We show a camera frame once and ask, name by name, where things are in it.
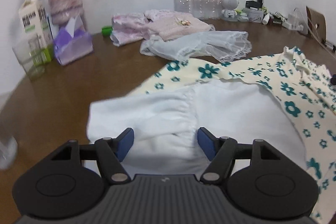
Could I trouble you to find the purple tissue pack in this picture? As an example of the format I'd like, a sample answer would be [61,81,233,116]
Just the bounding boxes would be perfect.
[52,17,93,65]

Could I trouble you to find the white round toy robot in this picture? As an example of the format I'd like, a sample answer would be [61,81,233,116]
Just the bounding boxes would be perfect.
[222,0,240,21]

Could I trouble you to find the white lace garment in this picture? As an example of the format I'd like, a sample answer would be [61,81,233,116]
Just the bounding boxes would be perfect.
[140,31,252,65]

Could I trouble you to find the clear drinking glass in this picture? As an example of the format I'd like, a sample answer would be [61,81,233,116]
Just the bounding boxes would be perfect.
[12,38,46,81]

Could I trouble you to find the pink printed garment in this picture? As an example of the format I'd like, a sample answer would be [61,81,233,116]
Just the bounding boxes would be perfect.
[110,12,150,46]

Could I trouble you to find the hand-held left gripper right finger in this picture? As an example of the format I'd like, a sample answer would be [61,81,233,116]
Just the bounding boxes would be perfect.
[197,127,282,184]

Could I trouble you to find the cream green-flowered garment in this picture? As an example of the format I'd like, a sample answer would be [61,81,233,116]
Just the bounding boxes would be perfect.
[88,46,336,224]

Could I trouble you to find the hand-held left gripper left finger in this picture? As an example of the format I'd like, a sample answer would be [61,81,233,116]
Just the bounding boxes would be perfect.
[50,128,134,184]

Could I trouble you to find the white box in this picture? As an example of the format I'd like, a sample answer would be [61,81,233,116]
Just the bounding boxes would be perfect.
[247,7,265,24]

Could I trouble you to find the pink fuzzy vase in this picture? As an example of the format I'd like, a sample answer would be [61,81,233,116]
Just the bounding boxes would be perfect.
[47,0,86,26]

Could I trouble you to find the pink knit sweater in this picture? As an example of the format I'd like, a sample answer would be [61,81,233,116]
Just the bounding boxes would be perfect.
[144,9,216,42]

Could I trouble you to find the black charger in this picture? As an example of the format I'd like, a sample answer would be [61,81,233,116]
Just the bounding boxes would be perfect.
[245,0,264,10]

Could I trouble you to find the white marker pen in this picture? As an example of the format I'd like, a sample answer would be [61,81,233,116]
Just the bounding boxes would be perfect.
[322,40,336,52]

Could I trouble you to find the brown cardboard piece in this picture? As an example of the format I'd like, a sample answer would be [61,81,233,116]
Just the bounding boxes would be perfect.
[306,6,327,42]

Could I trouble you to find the white milk carton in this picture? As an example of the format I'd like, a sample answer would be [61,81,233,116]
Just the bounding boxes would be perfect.
[18,0,54,67]

